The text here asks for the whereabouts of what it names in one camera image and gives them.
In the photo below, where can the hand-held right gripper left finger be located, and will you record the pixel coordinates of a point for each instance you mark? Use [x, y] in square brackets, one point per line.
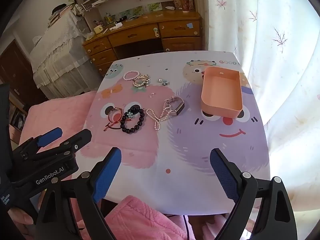
[107, 175]

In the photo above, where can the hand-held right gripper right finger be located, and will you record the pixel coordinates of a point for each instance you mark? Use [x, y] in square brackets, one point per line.
[223, 175]

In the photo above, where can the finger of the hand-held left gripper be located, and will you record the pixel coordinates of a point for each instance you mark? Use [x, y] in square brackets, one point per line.
[80, 138]
[50, 137]

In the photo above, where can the gold rhinestone hair comb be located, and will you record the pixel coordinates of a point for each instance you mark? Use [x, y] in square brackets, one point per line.
[140, 82]

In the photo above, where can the peach plastic box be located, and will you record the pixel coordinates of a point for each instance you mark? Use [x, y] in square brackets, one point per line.
[220, 90]

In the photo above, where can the person's left hand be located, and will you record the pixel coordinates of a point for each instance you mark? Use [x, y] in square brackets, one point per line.
[20, 216]

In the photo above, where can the pink blanket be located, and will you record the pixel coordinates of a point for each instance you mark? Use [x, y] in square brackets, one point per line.
[62, 110]

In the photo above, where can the pink fleece clothing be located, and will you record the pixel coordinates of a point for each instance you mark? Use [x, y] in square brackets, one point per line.
[140, 220]

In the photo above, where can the cartoon printed tablecloth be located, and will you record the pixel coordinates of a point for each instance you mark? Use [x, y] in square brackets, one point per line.
[175, 142]

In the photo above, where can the brown wooden door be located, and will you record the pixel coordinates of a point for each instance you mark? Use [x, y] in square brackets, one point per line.
[15, 67]

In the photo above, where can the white lace covered cabinet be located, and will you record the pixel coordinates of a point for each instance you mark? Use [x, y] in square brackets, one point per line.
[62, 55]

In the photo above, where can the blue flower brooch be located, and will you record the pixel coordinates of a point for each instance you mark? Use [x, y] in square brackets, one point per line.
[164, 82]

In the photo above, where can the yellow desk item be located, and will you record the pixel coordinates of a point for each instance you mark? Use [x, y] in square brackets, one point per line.
[98, 29]

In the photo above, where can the white plastic item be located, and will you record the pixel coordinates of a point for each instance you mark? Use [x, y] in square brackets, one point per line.
[116, 26]

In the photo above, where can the wooden desk with drawers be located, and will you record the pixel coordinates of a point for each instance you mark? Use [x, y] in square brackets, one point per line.
[140, 32]

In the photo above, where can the pile of things on cabinet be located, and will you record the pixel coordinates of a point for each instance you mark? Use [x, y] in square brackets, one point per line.
[58, 11]

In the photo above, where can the white leaf print curtain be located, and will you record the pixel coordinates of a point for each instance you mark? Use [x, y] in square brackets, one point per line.
[275, 55]

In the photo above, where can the green knob hook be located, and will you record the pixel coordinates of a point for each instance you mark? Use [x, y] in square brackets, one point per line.
[155, 31]

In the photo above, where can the green plant picture strip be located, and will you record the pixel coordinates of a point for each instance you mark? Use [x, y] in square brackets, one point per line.
[137, 11]

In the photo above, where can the blue sticker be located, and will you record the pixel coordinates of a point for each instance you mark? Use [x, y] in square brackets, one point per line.
[190, 25]

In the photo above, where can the small white bottle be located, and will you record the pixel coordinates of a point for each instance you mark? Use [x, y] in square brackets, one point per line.
[170, 8]

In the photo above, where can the floral patterned box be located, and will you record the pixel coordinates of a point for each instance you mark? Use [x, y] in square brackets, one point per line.
[177, 2]

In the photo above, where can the red patterned cup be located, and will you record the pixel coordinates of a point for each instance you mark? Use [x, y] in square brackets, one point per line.
[185, 4]

